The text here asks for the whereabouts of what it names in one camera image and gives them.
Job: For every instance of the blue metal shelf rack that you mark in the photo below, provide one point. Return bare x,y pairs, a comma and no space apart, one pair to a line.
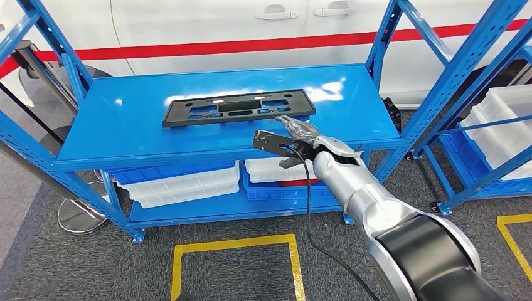
124,124

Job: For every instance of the stanchion post with chrome base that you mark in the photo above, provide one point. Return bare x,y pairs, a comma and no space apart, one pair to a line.
83,218

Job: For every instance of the blue plastic crate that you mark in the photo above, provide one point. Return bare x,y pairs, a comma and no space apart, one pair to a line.
282,193
461,153
166,170

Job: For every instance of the black barrier belt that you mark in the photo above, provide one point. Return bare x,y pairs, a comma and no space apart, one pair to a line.
31,114

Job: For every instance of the red item in crate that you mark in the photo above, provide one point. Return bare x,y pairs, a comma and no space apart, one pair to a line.
297,182

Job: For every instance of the white car with red stripe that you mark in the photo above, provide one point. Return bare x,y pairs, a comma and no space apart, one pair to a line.
208,25

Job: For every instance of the black plastic frame part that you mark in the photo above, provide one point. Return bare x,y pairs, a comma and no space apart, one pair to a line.
174,118

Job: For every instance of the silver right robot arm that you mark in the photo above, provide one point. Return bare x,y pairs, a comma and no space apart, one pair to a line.
374,199

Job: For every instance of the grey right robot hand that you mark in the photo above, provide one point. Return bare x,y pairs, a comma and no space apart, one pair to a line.
303,131

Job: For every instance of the yellow floor tape square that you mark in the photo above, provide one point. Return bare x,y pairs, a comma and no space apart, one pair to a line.
511,219
232,244

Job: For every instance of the blue wheeled shelf rack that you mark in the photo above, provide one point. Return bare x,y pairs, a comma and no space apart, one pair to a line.
455,112

